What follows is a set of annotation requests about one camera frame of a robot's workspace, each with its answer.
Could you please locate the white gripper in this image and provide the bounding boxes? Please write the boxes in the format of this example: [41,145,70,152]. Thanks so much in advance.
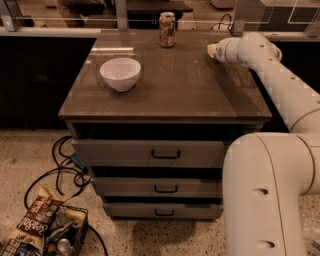
[207,38,238,64]

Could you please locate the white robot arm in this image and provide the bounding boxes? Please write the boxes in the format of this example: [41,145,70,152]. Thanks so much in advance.
[208,32,320,256]

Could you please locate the white ceramic bowl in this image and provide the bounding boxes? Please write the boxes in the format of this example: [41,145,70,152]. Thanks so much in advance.
[100,58,141,92]

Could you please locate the orange soda can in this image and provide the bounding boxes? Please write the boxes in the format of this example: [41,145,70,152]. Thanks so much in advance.
[159,12,175,48]

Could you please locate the grey three-drawer cabinet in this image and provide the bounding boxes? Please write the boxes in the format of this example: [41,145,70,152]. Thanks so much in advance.
[59,30,272,206]

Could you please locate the top grey drawer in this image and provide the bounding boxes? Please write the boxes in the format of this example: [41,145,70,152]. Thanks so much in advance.
[72,139,225,168]

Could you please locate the grey drawer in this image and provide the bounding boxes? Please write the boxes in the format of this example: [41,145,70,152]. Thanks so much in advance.
[92,177,222,198]
[103,202,223,220]
[72,139,225,168]

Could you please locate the middle grey drawer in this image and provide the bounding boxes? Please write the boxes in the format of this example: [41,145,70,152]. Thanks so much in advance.
[92,177,222,198]

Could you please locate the bottom grey drawer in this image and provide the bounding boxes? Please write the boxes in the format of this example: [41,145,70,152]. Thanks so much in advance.
[103,202,223,220]

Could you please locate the brown snack chip bag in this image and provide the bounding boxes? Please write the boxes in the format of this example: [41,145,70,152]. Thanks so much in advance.
[8,186,69,250]

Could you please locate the silver can in basket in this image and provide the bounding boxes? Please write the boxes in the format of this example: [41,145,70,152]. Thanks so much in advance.
[57,238,73,256]

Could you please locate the black floor cable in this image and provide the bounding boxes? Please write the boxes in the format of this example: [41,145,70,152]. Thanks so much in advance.
[23,135,110,256]

